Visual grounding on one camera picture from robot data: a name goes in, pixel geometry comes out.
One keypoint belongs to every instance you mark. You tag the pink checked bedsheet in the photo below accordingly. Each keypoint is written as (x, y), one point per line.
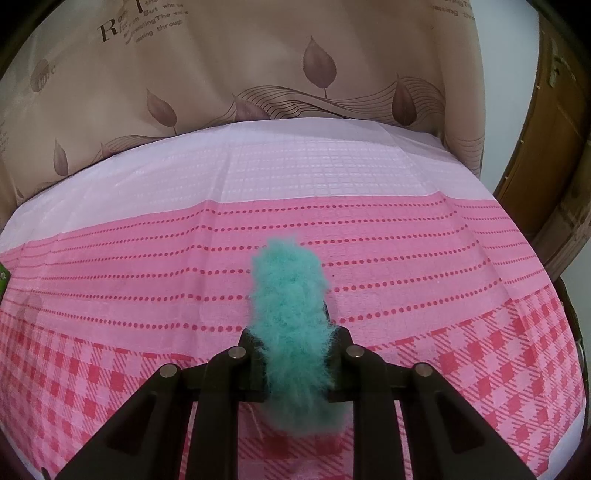
(369, 230)

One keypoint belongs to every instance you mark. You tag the teal fluffy scrunchie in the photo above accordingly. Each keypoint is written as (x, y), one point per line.
(291, 314)

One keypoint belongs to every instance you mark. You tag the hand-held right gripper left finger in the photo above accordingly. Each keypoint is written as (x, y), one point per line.
(254, 364)

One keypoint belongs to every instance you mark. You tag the beige leaf print curtain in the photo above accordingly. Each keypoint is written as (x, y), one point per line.
(231, 60)

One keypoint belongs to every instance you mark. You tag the green tissue pack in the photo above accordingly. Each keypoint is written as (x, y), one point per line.
(2, 277)

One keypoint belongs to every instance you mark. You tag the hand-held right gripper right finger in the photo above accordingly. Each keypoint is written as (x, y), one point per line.
(339, 369)

